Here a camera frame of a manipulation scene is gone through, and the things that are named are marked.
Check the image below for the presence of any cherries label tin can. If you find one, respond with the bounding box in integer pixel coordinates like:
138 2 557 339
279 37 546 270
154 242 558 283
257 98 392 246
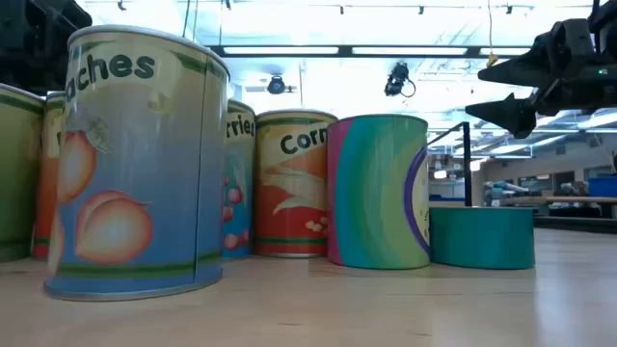
220 98 257 261

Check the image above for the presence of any peaches label tin can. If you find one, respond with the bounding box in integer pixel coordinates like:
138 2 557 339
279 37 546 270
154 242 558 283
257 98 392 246
42 23 231 304

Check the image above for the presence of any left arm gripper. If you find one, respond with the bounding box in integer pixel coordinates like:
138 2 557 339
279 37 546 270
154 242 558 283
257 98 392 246
0 0 94 95

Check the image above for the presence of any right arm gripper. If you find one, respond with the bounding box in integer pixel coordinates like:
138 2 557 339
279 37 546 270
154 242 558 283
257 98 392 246
464 0 617 141

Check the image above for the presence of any blue storage bin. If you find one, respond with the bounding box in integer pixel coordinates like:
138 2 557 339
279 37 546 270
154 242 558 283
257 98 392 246
586 175 617 199

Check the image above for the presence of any wooden shelf with black frame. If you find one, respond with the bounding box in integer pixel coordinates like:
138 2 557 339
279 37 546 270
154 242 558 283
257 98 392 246
426 120 473 209

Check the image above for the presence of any black hanging device with cable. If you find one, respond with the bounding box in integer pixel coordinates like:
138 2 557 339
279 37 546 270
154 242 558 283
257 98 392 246
384 61 416 98

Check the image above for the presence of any black metal table frame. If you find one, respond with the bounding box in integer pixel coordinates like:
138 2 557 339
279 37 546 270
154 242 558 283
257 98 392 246
532 215 617 236

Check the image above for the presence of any yellow tag on cord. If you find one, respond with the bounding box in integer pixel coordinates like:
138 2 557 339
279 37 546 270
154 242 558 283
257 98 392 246
485 0 500 68

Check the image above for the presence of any teal green pink can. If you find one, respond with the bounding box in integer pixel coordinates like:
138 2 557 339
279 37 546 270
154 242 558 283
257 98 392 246
326 113 432 271

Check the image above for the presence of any wooden background workbench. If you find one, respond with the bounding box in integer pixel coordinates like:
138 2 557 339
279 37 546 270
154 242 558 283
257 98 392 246
500 194 617 219

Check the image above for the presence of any green label tin can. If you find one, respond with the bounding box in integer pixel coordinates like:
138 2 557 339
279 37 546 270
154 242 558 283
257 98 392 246
0 82 47 264

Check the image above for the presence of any short teal can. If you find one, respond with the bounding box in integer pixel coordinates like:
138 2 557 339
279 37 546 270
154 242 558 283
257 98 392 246
427 205 537 271

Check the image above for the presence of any black round ceiling camera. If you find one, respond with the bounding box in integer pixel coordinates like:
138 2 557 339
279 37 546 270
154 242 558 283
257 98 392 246
266 74 296 96

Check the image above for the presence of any orange label tin can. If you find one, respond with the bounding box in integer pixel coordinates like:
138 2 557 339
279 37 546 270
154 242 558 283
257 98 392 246
29 90 68 260

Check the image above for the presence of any corn label tin can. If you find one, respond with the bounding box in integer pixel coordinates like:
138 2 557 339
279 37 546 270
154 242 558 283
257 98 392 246
253 108 339 259

